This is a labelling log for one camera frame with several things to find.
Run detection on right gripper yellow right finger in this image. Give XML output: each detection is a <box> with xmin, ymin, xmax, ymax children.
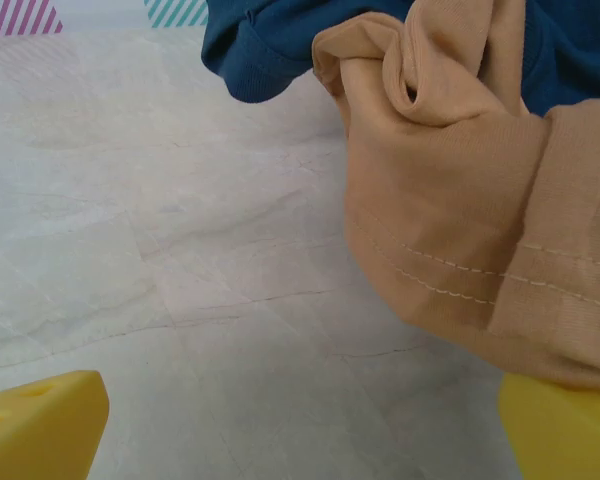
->
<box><xmin>498</xmin><ymin>374</ymin><xmax>600</xmax><ymax>480</ymax></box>

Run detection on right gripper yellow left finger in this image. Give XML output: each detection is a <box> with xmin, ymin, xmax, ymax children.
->
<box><xmin>0</xmin><ymin>370</ymin><xmax>111</xmax><ymax>480</ymax></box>

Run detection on navy blue t-shirt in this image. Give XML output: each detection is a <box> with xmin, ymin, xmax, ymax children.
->
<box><xmin>200</xmin><ymin>0</ymin><xmax>600</xmax><ymax>119</ymax></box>

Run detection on tan t-shirt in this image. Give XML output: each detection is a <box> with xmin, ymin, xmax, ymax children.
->
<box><xmin>311</xmin><ymin>0</ymin><xmax>600</xmax><ymax>394</ymax></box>

